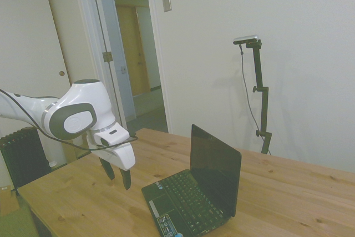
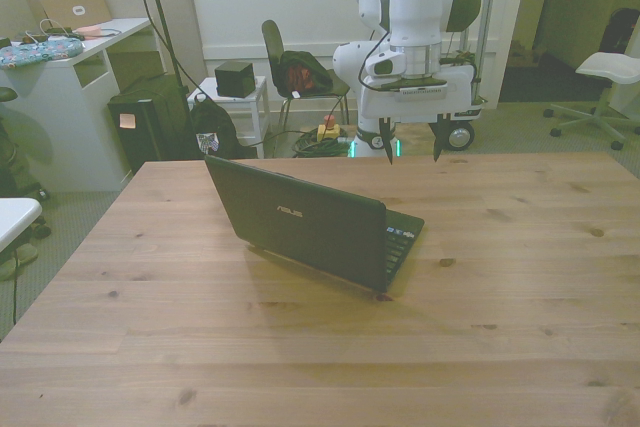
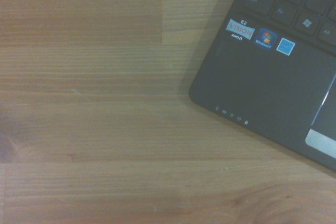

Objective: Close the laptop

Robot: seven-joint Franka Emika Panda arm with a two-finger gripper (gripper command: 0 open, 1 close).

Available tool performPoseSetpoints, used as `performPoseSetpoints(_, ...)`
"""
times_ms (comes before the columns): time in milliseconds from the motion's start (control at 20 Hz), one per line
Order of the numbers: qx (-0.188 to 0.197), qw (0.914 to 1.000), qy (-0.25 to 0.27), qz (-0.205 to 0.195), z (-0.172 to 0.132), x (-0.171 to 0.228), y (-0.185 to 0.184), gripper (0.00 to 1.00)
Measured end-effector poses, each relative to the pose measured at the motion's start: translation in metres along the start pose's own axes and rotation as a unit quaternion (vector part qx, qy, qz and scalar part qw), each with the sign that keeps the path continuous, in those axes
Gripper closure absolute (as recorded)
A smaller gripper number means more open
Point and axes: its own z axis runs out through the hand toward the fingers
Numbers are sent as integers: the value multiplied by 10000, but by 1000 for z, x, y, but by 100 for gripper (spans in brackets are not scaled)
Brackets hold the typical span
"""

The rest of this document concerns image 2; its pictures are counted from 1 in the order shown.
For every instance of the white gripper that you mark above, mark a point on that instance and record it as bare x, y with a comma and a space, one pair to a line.
450, 97

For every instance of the black Asus laptop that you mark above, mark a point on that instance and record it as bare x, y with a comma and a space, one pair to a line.
300, 222

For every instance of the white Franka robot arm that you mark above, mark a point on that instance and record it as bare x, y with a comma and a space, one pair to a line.
415, 7

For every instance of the white robot cart with wheel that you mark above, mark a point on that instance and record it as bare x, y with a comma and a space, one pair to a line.
460, 137

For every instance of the yellow emergency stop button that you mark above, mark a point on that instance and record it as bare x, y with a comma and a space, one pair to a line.
328, 129

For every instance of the dark bag with red lining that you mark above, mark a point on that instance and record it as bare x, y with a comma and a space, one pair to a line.
305, 72

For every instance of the black plastic chair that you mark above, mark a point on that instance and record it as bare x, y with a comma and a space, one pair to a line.
272, 47

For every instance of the small white side table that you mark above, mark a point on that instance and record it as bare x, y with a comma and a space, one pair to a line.
247, 97

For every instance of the black cube box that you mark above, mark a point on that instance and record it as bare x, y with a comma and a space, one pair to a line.
234, 79

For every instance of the black backpack with patch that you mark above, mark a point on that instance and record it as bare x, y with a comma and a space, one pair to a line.
212, 127

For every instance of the white swivel office chair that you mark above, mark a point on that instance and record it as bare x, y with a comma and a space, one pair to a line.
607, 69

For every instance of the black bag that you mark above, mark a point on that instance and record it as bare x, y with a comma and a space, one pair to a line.
622, 32

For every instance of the black computer tower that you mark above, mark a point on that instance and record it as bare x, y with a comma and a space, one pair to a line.
145, 127

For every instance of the brown cardboard box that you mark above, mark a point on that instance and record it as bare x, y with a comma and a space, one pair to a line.
135, 67

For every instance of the white desk shelf unit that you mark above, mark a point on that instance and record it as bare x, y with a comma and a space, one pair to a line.
75, 107

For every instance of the pink flat object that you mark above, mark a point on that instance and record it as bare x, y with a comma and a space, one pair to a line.
89, 30

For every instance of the open cardboard box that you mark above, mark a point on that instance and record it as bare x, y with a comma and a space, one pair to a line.
75, 7

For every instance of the patterned blue cushion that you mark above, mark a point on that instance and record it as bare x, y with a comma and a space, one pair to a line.
37, 53

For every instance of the grey slipper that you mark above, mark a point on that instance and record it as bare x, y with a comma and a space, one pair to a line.
17, 257

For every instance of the aluminium frame pole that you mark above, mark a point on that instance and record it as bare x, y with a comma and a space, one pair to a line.
486, 22

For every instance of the black camera stand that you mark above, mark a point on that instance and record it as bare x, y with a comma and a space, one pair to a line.
162, 22

